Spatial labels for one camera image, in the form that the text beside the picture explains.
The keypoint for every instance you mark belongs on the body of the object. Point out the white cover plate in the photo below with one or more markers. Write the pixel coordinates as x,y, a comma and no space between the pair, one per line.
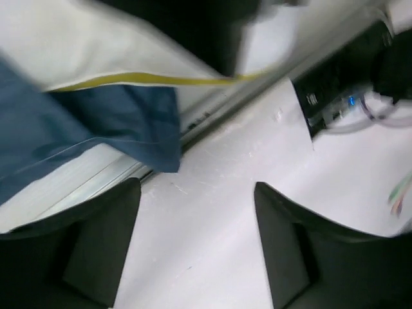
196,241

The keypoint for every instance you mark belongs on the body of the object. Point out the white pillow yellow edge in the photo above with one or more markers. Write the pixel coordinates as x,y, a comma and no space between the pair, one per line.
69,45

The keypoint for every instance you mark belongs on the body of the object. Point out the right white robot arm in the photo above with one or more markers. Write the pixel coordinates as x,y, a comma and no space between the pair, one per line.
234,38

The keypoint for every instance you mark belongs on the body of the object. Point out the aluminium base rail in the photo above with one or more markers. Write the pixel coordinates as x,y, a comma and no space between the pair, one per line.
100,167

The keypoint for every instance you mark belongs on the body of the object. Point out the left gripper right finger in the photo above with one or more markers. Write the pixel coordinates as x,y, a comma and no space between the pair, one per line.
314,262

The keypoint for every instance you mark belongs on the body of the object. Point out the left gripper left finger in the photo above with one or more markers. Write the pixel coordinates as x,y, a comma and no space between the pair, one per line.
73,259

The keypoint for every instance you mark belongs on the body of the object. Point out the blue letter print pillowcase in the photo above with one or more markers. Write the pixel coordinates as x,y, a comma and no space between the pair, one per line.
40,131

